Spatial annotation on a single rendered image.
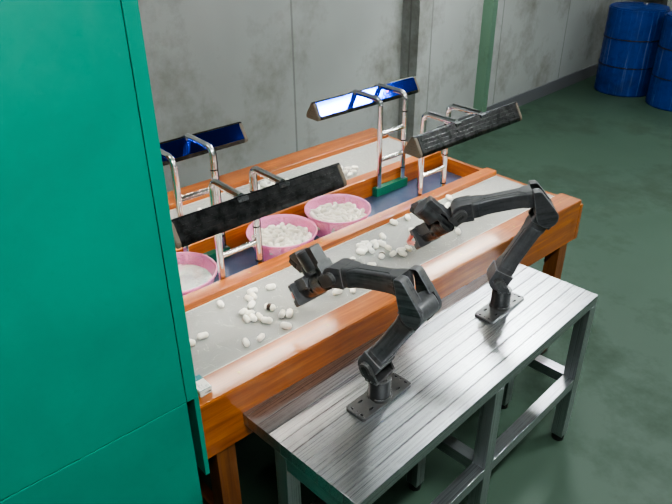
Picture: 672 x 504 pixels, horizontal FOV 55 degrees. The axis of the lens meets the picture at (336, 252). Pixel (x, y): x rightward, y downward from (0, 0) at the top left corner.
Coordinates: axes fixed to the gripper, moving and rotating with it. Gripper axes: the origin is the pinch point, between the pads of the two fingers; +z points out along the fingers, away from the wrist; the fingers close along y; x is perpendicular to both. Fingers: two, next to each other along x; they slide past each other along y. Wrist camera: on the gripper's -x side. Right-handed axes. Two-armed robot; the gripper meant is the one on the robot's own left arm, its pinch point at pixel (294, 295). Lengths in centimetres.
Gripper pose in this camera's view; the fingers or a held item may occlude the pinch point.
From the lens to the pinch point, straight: 188.6
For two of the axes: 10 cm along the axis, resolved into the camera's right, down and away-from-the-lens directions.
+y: -7.5, 3.4, -5.7
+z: -5.0, 2.8, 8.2
